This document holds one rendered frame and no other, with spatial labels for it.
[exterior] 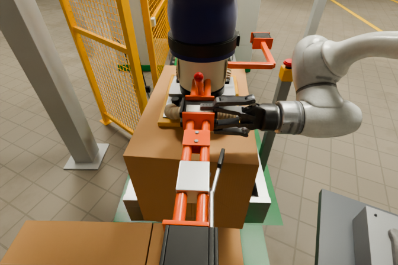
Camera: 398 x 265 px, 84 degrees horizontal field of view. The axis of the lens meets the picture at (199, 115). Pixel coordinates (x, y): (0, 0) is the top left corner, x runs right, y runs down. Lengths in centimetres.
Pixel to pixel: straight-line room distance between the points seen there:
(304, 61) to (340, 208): 64
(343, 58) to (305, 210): 145
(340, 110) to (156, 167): 52
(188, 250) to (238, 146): 40
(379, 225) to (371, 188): 134
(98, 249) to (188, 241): 83
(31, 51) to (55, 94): 31
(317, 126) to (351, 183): 167
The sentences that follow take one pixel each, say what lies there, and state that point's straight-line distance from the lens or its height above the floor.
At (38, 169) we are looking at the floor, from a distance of 241.
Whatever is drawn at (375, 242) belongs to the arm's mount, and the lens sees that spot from 95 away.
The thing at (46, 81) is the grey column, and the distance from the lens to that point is 175.
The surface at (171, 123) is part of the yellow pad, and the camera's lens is 75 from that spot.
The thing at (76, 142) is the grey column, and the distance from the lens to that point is 206.
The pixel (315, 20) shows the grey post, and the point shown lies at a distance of 386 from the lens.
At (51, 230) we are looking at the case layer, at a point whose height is 54.
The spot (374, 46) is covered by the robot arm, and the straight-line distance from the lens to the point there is 62.
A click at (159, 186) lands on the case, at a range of 79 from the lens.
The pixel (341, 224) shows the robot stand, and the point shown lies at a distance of 105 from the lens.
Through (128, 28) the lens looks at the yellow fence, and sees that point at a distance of 144.
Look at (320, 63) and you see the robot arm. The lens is 65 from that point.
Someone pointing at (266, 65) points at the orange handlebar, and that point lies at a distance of 87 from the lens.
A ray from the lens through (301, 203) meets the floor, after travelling 196.
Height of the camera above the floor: 158
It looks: 40 degrees down
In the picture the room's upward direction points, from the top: straight up
